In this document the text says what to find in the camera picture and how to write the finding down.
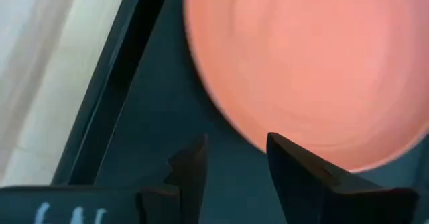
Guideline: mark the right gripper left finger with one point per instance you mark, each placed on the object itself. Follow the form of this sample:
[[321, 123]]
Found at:
[[187, 183]]

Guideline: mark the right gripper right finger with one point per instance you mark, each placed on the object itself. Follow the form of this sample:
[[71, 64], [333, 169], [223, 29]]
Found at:
[[301, 190]]

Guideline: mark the black serving tray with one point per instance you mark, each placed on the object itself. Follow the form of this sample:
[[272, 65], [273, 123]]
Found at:
[[161, 100]]

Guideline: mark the orange plastic plate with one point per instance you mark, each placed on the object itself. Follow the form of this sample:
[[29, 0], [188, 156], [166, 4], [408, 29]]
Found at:
[[301, 66]]

